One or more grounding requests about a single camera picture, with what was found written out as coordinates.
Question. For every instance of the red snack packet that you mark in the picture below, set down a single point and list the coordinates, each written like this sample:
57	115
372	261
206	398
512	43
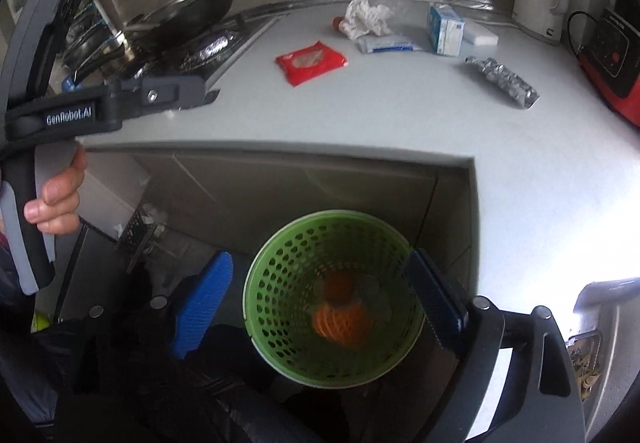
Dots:
310	62

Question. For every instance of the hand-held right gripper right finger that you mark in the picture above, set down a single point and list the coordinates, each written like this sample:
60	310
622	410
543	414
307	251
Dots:
432	303

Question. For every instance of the crumpled white tissue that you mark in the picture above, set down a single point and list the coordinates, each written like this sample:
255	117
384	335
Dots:
367	18

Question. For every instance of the perforated metal rack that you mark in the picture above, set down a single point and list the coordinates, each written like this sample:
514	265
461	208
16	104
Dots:
137	233

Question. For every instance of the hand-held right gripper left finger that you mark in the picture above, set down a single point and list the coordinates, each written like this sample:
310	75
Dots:
200	308

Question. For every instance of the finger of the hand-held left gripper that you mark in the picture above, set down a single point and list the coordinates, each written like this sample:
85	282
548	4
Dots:
170	93

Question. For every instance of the person's left hand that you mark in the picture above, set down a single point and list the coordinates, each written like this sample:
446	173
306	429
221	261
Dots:
57	203

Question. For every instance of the small red cap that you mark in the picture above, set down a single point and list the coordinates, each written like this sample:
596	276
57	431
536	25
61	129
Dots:
337	24

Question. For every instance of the blue white carton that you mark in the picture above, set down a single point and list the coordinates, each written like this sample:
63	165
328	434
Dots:
445	30

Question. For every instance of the gas stove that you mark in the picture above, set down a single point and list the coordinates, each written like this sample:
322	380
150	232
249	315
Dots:
215	48

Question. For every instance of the red black appliance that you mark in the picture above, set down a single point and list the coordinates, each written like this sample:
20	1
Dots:
612	53

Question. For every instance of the steel pot with lid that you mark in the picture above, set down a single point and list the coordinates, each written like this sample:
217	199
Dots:
95	40

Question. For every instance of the orange peel piece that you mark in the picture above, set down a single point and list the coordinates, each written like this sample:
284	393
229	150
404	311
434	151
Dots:
342	323

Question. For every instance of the silver blister pack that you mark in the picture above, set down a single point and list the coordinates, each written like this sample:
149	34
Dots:
505	80

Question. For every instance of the flat white blue packet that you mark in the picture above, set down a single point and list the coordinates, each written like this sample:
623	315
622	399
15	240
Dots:
385	44

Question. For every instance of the white rectangular block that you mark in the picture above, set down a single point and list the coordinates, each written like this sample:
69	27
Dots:
482	35

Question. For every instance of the person's dark clothing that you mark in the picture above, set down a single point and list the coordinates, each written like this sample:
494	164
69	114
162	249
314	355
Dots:
125	398

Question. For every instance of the green perforated plastic basket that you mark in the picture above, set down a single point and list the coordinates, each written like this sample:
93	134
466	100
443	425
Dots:
280	248

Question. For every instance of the pan with glass lid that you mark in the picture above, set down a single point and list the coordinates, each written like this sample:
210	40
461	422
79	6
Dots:
190	10

